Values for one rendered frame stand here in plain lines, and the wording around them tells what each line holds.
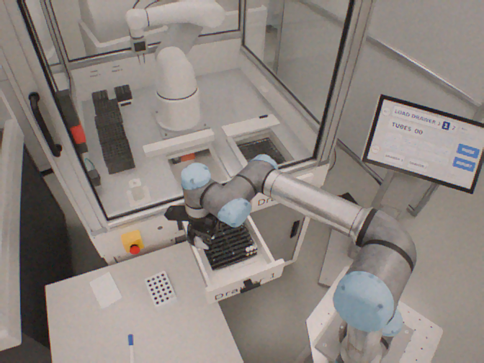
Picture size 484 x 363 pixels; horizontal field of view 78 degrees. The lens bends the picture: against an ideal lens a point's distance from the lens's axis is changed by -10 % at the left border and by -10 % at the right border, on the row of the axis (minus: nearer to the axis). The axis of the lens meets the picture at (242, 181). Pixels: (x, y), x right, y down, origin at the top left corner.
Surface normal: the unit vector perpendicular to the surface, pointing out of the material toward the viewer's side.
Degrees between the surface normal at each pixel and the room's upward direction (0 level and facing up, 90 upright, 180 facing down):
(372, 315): 87
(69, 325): 0
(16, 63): 90
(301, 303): 0
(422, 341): 0
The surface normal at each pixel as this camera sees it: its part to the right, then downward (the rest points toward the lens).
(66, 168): 0.40, 0.69
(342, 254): -0.05, -0.69
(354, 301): -0.64, 0.51
